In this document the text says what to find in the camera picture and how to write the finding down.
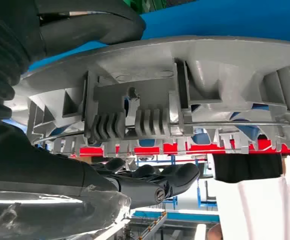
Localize cable tray with orange clips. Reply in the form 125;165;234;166
134;211;168;240

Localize red barrier tape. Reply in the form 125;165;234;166
70;139;290;158

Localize blue background rack frame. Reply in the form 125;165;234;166
134;154;218;210

